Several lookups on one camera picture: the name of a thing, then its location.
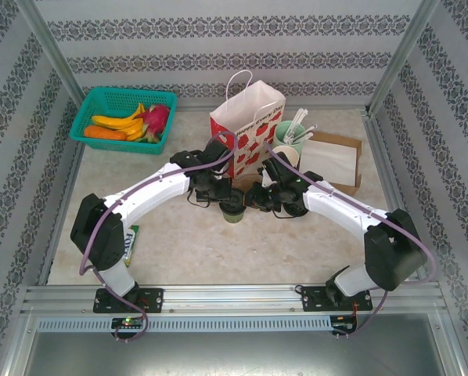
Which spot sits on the black plastic cup lid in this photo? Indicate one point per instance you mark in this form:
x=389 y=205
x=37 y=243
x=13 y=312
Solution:
x=236 y=197

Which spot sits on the green paper coffee cup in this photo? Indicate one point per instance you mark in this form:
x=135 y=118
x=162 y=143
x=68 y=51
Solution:
x=232 y=217

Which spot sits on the white paper napkins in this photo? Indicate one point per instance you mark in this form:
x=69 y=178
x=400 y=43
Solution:
x=328 y=160

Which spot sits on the brown cardboard box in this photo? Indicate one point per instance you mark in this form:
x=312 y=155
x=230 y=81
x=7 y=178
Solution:
x=335 y=137

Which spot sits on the red white paper bag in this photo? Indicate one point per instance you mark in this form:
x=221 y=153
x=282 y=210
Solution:
x=253 y=105

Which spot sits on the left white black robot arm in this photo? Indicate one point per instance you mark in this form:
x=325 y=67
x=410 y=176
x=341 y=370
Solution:
x=140 y=194

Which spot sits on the stack of black cup lids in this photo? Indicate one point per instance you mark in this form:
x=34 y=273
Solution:
x=296 y=212

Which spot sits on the stack of green paper cups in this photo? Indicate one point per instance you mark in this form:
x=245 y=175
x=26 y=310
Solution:
x=286 y=152

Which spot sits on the mint green plastic cup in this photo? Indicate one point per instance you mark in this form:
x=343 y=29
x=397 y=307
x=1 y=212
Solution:
x=283 y=131

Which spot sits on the pink dragon fruit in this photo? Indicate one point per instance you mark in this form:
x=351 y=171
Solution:
x=157 y=117

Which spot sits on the green snack packet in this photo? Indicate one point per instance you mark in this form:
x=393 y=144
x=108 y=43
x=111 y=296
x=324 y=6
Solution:
x=130 y=243

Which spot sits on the yellow banana bunch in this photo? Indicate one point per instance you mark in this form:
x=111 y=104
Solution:
x=116 y=121

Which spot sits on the orange carrot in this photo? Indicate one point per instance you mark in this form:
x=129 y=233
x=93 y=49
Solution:
x=103 y=133

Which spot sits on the teal plastic basket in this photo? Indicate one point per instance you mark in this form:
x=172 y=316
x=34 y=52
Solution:
x=112 y=98

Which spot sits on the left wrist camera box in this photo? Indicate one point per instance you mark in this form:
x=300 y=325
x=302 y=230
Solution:
x=219 y=173

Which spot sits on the aluminium back rail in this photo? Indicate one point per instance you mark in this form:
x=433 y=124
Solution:
x=316 y=104

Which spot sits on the aluminium side rail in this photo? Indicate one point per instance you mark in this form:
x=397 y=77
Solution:
x=394 y=196
x=65 y=176

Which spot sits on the aluminium mounting rail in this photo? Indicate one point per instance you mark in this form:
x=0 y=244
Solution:
x=234 y=297

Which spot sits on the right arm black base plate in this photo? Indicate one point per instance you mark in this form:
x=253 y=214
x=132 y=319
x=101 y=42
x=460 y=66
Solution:
x=312 y=299

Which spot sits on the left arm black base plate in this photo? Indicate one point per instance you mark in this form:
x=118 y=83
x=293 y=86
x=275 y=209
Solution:
x=153 y=299

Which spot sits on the aluminium frame post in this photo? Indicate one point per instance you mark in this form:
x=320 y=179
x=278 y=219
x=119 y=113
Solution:
x=51 y=51
x=406 y=51

